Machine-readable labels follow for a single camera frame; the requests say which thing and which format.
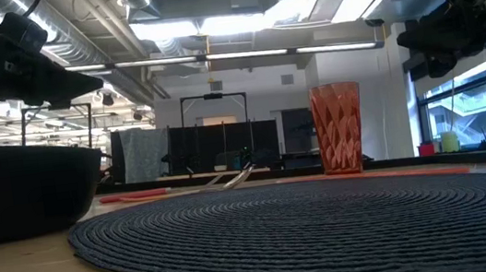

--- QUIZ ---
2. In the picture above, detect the black bowl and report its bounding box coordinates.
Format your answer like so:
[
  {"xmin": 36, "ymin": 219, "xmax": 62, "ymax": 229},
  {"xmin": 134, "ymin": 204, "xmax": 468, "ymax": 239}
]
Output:
[{"xmin": 0, "ymin": 128, "xmax": 113, "ymax": 245}]

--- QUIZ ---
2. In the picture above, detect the spoon with orange handle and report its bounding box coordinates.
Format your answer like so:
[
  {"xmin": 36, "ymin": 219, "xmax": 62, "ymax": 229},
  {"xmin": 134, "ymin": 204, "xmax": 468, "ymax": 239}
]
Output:
[{"xmin": 117, "ymin": 162, "xmax": 258, "ymax": 205}]

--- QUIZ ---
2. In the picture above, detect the black robot station frame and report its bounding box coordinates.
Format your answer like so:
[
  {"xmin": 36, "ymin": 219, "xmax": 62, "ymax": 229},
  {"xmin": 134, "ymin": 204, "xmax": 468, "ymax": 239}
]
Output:
[{"xmin": 178, "ymin": 89, "xmax": 256, "ymax": 176}]

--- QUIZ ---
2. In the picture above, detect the round spiral ceiling duct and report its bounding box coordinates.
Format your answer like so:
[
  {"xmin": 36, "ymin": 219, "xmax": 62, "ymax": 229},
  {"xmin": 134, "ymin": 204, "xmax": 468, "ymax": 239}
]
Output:
[{"xmin": 0, "ymin": 0, "xmax": 165, "ymax": 123}]

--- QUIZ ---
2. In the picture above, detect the fork with pink handle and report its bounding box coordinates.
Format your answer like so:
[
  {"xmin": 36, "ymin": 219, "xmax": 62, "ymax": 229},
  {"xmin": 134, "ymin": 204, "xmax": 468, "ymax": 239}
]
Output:
[{"xmin": 97, "ymin": 171, "xmax": 228, "ymax": 207}]

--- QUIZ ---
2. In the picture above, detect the long ceiling light bar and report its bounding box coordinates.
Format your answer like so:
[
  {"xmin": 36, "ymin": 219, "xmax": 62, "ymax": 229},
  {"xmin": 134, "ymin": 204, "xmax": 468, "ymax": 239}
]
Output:
[{"xmin": 65, "ymin": 28, "xmax": 385, "ymax": 88}]

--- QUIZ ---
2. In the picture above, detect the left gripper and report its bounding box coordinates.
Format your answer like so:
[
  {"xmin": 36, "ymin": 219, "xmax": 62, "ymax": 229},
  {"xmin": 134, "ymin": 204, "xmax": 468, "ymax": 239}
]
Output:
[{"xmin": 0, "ymin": 18, "xmax": 107, "ymax": 117}]

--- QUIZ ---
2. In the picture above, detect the black curtain partition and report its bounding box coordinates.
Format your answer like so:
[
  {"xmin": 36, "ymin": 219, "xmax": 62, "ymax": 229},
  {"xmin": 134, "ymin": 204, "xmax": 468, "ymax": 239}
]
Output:
[{"xmin": 107, "ymin": 111, "xmax": 283, "ymax": 186}]

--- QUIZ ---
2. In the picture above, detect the light green cup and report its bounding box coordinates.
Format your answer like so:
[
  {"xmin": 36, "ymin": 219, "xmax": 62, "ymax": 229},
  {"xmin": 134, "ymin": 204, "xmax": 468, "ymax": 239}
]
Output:
[{"xmin": 440, "ymin": 129, "xmax": 461, "ymax": 154}]

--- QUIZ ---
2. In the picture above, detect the orange faceted plastic tumbler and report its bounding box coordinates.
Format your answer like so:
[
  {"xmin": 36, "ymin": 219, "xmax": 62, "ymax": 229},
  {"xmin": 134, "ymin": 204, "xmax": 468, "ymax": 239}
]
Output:
[{"xmin": 307, "ymin": 79, "xmax": 371, "ymax": 179}]

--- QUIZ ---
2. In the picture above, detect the round dark woven placemat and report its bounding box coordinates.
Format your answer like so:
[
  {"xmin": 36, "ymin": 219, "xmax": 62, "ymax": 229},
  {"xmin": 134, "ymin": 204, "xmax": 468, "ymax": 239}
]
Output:
[{"xmin": 65, "ymin": 157, "xmax": 486, "ymax": 272}]

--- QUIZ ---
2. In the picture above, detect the red cup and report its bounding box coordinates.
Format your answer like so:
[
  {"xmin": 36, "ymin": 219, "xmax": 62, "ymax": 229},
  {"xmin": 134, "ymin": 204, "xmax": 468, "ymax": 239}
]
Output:
[{"xmin": 417, "ymin": 142, "xmax": 437, "ymax": 158}]

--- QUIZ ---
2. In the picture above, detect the window wall with black frames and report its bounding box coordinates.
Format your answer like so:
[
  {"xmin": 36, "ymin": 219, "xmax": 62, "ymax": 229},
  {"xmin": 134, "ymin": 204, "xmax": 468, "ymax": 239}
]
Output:
[{"xmin": 409, "ymin": 46, "xmax": 486, "ymax": 157}]

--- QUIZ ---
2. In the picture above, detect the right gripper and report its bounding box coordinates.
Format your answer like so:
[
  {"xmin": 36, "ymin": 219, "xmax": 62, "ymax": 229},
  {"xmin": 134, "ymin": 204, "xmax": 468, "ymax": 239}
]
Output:
[{"xmin": 393, "ymin": 0, "xmax": 486, "ymax": 83}]

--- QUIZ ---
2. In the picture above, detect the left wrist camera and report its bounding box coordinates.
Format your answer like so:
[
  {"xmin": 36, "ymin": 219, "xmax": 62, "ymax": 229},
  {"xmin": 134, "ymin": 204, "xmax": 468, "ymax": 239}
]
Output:
[{"xmin": 0, "ymin": 8, "xmax": 52, "ymax": 59}]

